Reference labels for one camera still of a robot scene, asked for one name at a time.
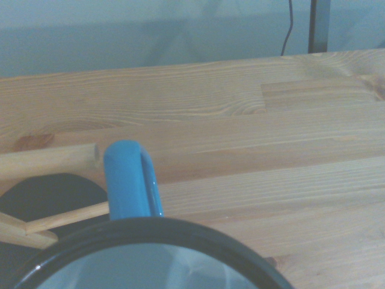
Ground blue enamel mug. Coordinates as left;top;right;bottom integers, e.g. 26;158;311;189
13;140;294;289

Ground wooden mug tree black base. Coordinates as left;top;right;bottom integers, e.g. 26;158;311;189
0;143;111;273

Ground grey camera cable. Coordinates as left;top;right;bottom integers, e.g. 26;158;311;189
280;0;294;57

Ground black camera stand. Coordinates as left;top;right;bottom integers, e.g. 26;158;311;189
308;0;331;55

